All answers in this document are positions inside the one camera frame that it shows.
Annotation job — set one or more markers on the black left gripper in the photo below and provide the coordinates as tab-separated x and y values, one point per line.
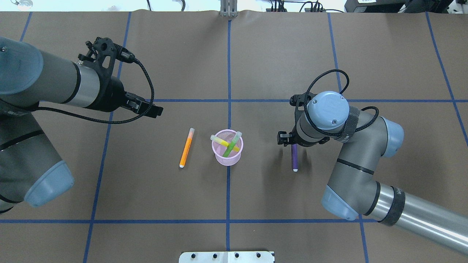
112	95

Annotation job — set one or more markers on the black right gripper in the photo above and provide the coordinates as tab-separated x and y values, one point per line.
305	142

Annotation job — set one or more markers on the purple highlighter pen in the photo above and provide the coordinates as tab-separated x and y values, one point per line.
294	158

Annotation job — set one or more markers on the green highlighter pen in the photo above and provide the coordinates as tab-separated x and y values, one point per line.
233	142

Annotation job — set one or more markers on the yellow highlighter pen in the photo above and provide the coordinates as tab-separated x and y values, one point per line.
223	143

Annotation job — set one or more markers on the orange highlighter pen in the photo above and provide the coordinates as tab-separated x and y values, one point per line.
186	149

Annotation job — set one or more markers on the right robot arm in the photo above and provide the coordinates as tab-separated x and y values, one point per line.
351	189

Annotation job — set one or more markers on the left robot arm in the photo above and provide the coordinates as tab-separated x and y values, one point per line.
33	80

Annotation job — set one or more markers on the blue tape grid lines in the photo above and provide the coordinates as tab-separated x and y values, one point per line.
131	203

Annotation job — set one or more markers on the black box with label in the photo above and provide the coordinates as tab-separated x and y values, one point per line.
373	6

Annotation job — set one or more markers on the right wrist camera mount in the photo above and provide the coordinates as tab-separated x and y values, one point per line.
298	101

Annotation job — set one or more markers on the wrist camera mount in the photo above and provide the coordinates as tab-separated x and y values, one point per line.
102	54
298	101

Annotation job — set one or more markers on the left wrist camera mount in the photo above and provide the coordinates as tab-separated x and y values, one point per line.
102	54

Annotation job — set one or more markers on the white pedestal column base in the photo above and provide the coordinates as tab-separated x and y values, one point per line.
227	257

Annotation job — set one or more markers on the aluminium frame post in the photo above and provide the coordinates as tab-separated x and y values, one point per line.
228	8

